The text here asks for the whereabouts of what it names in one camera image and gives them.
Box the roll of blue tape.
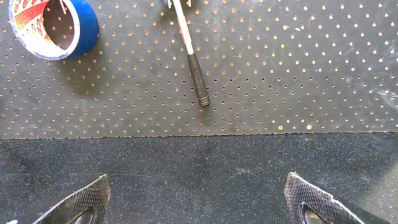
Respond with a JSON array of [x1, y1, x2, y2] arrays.
[[7, 0, 100, 61]]

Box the black pegboard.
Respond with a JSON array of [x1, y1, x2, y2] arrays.
[[0, 0, 398, 140]]

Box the hammer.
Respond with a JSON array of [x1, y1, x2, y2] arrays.
[[164, 0, 211, 109]]

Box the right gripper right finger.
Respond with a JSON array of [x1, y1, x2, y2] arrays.
[[284, 171, 393, 224]]

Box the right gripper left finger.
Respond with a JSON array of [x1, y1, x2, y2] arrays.
[[32, 174, 111, 224]]

